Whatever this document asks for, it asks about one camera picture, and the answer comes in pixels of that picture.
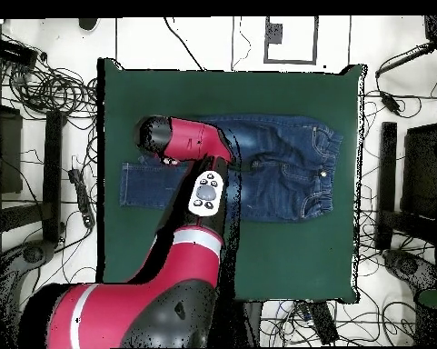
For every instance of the black electronics box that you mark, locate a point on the black electronics box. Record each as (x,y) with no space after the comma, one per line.
(12,52)

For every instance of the small grey box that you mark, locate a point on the small grey box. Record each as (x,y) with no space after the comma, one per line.
(274,32)

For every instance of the black power adapter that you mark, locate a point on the black power adapter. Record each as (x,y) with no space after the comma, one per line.
(390,103)

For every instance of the black stand beam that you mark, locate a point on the black stand beam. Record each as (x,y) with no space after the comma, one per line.
(52,174)
(387,174)

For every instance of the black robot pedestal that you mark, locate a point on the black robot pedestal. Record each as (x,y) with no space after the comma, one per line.
(240,323)

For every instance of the blue denim jeans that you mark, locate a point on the blue denim jeans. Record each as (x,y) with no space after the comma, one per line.
(294,174)

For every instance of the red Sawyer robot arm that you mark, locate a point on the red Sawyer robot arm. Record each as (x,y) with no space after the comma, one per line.
(131,312)

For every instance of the small dark oval object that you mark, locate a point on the small dark oval object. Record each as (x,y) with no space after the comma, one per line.
(88,24)

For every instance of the grey rectangular frame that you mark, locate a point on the grey rectangular frame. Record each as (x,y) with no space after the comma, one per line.
(315,40)

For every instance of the dark green table cloth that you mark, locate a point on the dark green table cloth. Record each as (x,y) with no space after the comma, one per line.
(294,261)

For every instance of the long black power strip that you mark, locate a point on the long black power strip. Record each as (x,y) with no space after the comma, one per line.
(323,323)

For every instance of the dark flat panel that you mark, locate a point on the dark flat panel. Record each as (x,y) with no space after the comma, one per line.
(9,152)
(421,171)

